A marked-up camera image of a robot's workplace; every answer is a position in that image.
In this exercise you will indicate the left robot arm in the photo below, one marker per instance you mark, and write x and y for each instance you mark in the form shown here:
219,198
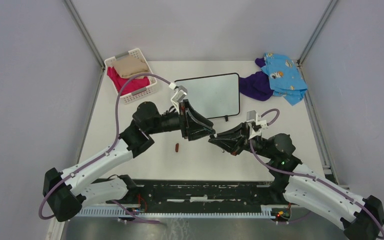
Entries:
68,191

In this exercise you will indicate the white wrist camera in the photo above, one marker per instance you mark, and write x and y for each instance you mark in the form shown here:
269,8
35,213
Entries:
255,124
180,93

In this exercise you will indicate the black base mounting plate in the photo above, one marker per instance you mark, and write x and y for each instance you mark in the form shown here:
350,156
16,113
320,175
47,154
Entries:
202,197

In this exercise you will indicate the white plastic basket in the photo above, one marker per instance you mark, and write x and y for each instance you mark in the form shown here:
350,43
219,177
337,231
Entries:
138,94

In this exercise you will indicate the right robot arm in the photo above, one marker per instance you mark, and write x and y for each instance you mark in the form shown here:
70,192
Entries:
360,218

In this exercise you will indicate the purple cloth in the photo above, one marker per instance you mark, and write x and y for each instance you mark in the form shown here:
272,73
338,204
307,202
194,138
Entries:
256,86

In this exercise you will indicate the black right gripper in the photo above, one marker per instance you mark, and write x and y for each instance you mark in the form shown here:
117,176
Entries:
234,140

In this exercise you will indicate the magenta cloth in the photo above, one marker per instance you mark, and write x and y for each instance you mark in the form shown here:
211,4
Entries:
119,82

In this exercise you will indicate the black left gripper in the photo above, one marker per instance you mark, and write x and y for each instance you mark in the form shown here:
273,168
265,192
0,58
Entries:
192,124

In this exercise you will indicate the black framed whiteboard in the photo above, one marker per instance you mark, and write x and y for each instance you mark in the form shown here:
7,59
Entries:
213,96

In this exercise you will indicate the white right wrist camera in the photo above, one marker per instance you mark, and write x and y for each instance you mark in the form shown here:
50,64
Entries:
255,124

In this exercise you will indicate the white slotted cable duct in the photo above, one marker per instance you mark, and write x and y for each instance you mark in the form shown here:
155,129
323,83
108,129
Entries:
117,212

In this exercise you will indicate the beige folded cloth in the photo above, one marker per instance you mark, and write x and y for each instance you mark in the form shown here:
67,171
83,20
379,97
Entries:
129,66

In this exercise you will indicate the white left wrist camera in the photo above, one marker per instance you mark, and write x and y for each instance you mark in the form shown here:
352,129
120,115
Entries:
180,93

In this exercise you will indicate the blue patterned cloth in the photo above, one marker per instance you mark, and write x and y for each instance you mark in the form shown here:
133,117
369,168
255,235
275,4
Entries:
284,77

